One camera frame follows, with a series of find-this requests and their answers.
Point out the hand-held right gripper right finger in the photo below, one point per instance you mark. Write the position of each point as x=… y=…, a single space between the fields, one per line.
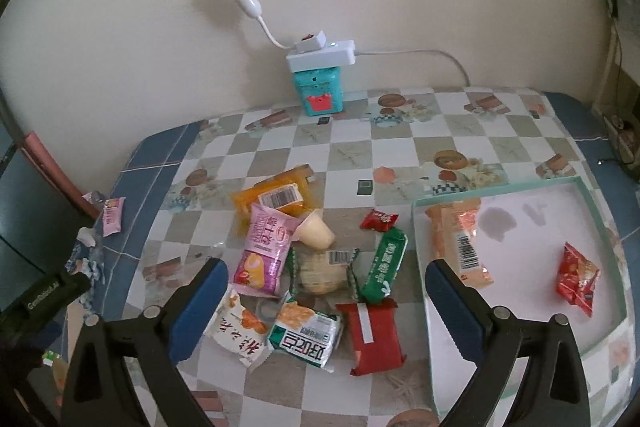
x=452 y=307

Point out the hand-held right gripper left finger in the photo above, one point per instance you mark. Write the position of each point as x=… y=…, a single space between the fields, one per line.
x=200 y=307

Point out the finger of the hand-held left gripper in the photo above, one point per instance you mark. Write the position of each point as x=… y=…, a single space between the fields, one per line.
x=79 y=284

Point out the white orange bun packet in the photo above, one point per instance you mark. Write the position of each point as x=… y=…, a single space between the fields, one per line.
x=235 y=327

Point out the long orange barcode packet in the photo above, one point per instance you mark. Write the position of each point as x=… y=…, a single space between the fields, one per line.
x=457 y=239

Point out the long green wafer packet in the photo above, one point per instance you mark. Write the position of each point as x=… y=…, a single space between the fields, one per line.
x=385 y=264

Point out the plain red packet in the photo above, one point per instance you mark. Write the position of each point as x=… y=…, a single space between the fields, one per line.
x=375 y=334

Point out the white box with teal rim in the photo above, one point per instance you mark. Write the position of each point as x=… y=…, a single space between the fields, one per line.
x=525 y=267

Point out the pink roll cake packet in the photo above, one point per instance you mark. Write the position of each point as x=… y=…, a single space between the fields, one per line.
x=262 y=252

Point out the green white biscuit packet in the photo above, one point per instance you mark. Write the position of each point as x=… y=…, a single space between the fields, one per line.
x=305 y=334

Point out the small red candy packet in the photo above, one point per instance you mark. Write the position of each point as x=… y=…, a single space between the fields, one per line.
x=379 y=219

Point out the clear round cracker packet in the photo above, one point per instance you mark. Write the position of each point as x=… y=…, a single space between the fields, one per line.
x=322 y=277

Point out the red printed snack packet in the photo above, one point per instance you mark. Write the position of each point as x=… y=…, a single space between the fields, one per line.
x=577 y=279

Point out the yellow cake packet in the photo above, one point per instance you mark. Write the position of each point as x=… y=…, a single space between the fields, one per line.
x=275 y=194

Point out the pale jelly cup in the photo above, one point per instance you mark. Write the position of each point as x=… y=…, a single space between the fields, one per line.
x=315 y=232

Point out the crumpled blue white wrapper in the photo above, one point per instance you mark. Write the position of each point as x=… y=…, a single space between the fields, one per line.
x=85 y=257

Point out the bright green object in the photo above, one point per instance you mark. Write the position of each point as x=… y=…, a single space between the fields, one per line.
x=52 y=358

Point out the small pink packet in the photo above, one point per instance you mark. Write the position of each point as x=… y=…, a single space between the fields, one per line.
x=112 y=217

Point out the crumpled pink white wrapper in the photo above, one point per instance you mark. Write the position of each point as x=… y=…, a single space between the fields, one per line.
x=92 y=198

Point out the dark cabinet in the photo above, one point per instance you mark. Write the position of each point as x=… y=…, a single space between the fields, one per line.
x=30 y=207

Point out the pink brown board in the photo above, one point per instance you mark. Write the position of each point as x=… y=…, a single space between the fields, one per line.
x=55 y=167

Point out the checkered printed tablecloth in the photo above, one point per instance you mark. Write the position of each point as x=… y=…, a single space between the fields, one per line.
x=350 y=157

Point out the teal box with red figure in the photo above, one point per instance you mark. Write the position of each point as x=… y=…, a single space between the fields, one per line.
x=320 y=89

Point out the white power strip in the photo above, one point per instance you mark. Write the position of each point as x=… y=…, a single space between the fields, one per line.
x=325 y=55

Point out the white plug with red switch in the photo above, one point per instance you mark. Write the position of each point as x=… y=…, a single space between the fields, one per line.
x=310 y=41

